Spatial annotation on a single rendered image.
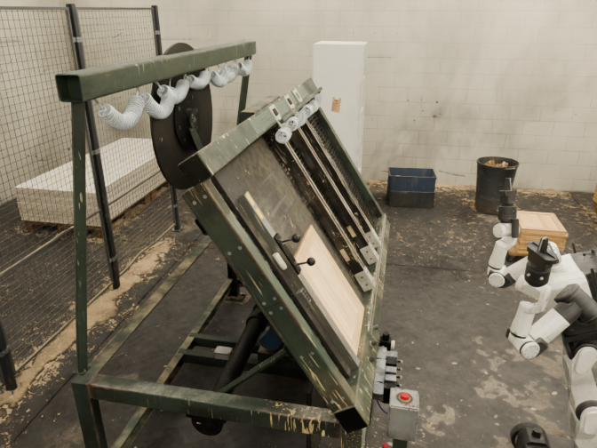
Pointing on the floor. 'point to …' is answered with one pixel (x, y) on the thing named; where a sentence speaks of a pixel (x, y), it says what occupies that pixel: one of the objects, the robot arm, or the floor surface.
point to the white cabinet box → (343, 90)
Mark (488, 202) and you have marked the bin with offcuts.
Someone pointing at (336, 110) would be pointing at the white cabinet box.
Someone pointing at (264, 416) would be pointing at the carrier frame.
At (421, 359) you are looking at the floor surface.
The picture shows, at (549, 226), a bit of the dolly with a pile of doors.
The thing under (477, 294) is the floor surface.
